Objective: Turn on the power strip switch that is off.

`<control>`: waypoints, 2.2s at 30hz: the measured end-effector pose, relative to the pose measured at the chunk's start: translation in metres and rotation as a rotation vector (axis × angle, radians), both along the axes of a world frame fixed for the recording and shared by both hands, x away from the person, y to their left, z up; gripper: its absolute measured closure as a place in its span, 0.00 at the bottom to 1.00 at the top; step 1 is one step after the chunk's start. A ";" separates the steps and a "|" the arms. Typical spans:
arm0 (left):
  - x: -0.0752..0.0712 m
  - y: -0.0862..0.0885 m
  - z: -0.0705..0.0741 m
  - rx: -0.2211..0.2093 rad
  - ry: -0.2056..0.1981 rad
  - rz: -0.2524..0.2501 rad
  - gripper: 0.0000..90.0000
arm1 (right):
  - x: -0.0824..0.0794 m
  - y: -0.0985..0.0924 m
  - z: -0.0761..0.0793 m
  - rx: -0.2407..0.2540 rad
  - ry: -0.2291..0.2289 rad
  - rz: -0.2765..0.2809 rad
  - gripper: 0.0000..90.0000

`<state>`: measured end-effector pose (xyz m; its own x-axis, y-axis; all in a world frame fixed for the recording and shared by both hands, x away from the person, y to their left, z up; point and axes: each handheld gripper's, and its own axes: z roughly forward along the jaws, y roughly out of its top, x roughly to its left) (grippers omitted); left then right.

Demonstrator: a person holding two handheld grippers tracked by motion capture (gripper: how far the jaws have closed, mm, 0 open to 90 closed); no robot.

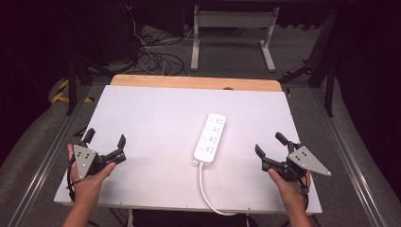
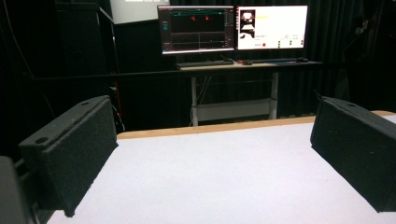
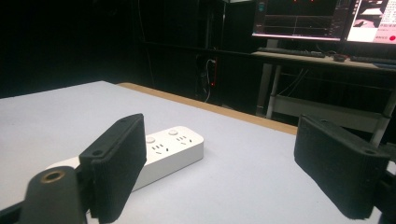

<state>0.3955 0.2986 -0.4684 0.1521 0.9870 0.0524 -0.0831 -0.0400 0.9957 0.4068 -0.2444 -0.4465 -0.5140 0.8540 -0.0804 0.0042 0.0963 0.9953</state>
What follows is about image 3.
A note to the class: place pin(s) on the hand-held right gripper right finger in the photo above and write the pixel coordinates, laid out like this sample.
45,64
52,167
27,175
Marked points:
339,168

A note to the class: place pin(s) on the white power strip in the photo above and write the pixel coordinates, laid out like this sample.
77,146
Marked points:
169,152

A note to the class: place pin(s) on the computer monitor with dark screen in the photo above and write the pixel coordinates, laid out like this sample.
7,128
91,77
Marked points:
300,18

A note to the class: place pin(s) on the black keyboard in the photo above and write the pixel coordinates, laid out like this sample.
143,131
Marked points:
372,59
291,52

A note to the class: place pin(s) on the desk with white metal legs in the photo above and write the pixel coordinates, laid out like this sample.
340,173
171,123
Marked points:
323,109

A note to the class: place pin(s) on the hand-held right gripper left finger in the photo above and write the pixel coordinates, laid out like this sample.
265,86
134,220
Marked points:
116,168

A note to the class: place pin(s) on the small dark desk object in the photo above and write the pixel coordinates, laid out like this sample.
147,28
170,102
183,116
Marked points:
339,57

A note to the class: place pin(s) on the computer monitor with pink screen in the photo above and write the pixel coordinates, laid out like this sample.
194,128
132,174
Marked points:
372,20

